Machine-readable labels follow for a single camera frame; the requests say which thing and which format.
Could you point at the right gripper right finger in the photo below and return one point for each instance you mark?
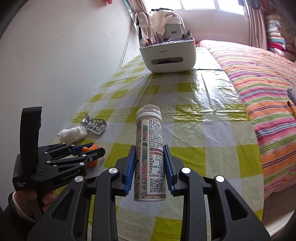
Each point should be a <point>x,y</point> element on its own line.
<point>231,218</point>

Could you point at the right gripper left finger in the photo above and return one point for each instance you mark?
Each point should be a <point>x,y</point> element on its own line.
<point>67,217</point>

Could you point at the white tissue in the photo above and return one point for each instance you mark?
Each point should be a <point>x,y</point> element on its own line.
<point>69,136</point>

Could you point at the silver blister pack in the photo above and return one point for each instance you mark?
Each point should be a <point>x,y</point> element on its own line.
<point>94,125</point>

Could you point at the white labelled bottle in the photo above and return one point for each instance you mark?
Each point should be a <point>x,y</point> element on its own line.
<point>149,173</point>

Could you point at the left hand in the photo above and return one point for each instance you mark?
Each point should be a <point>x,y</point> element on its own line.
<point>26,204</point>

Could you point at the green checkered plastic tablecloth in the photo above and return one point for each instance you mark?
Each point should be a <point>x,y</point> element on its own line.
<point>205,123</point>

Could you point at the pencil on bed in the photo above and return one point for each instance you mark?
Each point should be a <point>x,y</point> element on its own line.
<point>291,108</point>

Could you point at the striped bed cover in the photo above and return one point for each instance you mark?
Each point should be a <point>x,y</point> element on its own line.
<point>261,79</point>

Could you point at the white desk organizer box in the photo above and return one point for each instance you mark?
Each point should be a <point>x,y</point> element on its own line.
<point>173,55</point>

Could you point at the beige garment on hook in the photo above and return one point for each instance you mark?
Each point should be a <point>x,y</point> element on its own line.
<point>143,21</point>

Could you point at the pink curtain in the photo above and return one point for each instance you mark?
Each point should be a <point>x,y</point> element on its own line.
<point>257,25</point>

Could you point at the stack of folded blankets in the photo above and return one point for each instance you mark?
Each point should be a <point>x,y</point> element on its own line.
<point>280,38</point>

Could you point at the dotted cloth on cooler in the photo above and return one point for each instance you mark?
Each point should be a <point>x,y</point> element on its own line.
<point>159,19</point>

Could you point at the grey air cooler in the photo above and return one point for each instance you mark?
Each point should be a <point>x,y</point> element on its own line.
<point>174,28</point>

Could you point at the window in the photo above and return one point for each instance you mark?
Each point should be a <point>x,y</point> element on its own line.
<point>236,7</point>

